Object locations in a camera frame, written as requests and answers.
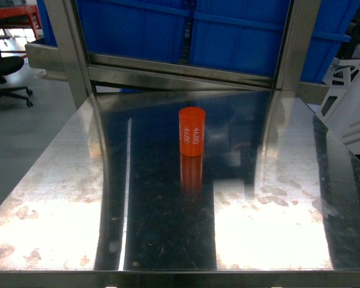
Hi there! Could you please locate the orange cylindrical capacitor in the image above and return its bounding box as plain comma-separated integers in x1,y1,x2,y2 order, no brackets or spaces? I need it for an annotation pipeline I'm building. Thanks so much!
179,107,206,157

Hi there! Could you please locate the blue plastic bin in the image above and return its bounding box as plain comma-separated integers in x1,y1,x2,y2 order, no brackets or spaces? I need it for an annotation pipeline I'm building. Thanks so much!
76,1,191,64
189,0,290,77

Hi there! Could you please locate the far left blue bin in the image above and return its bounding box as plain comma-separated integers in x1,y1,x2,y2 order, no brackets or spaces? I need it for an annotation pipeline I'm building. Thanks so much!
37,0,57,47

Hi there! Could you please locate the red metal table frame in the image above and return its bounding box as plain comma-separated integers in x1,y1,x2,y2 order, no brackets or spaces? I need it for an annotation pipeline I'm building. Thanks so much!
0,1,42,40

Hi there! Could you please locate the left blue plastic bin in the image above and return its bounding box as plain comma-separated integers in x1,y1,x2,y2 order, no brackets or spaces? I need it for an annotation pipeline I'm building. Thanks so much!
76,1,191,64

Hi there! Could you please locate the far right blue bin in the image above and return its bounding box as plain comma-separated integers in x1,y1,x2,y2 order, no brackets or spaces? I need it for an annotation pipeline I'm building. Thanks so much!
300,0,360,83

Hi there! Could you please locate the black office chair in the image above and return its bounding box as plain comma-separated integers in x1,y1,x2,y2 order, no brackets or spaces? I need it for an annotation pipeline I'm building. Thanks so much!
0,35,34,120

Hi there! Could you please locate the right blue plastic bin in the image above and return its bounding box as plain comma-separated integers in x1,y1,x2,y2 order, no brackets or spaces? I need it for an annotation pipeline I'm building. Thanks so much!
189,0,290,77

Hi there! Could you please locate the stainless steel rack frame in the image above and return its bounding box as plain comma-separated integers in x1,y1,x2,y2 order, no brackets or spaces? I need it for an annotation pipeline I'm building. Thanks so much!
24,0,331,109

